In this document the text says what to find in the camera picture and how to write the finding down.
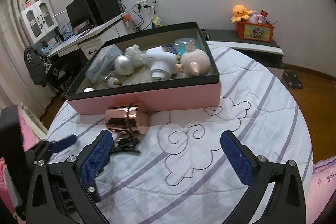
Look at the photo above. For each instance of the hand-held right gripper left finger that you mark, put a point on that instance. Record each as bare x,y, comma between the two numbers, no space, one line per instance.
95,155

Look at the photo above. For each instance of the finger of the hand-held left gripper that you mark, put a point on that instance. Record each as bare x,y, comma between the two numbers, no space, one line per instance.
65,141

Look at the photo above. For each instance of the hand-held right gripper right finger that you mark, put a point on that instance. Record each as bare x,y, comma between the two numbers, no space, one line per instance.
236,158

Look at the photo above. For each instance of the black hair clip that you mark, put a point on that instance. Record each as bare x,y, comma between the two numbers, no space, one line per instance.
126,146

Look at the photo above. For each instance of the rose gold canister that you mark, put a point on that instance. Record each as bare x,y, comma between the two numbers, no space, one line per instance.
126,119

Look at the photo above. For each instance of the pink box with dark rim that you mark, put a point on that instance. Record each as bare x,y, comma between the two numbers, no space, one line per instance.
157,100

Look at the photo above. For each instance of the clear plastic packet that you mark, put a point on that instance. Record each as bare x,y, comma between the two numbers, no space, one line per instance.
102,64

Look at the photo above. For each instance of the pearl white ball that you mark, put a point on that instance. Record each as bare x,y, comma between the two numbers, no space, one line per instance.
124,65

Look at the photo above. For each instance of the pig doll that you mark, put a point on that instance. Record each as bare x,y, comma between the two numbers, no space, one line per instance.
197,61

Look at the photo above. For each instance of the white flower-shaped toy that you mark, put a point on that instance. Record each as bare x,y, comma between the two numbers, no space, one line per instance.
135,54

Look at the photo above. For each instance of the white massage gun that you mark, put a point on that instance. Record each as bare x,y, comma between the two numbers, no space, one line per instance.
160,62

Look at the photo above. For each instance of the clear blue plastic container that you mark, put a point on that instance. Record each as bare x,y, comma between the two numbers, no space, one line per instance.
183,43

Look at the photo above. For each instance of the small white item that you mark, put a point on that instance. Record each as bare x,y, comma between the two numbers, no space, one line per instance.
89,89

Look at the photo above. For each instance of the black chair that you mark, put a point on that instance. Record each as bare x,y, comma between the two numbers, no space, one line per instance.
60,71

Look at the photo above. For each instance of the dark jacket with white print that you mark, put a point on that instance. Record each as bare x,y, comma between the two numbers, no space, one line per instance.
34,66

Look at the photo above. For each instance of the pink printed pillow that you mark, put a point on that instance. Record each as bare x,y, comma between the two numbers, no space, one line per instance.
324,187

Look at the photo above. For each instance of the black bathroom scale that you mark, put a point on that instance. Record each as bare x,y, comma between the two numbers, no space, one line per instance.
292,79

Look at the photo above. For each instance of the beige curtain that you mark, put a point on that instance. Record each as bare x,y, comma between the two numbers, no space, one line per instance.
13,56

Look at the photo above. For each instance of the white desk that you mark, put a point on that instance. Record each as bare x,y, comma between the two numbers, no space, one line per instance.
92,43

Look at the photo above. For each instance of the dark and white nightstand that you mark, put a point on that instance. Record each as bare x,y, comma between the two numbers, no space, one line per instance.
262,50

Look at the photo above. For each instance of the blue and white box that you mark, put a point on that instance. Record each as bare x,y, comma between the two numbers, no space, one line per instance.
65,30

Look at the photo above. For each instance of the white glass-door cabinet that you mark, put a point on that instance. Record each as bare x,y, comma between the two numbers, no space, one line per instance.
39,19

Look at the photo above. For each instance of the red printed storage box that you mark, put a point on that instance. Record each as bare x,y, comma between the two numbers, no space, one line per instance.
254,32

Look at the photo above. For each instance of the black computer monitor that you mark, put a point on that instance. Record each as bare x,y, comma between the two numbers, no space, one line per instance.
78,11

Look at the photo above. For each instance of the clear bottle with orange cap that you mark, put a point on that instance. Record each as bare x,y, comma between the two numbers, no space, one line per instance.
128,24

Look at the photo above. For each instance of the pink plush toy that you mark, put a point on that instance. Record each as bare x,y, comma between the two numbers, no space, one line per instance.
253,18

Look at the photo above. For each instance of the large black speaker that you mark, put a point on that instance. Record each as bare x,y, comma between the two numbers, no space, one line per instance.
103,5

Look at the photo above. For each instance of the small doll on cabinet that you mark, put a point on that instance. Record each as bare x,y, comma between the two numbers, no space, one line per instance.
27,3

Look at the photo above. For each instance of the orange octopus plush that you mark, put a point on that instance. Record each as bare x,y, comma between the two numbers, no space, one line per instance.
240,12

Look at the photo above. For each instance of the green yellow hanging packet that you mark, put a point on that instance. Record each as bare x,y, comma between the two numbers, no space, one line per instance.
157,21

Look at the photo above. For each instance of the white wall outlets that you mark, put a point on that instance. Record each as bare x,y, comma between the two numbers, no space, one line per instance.
147,3

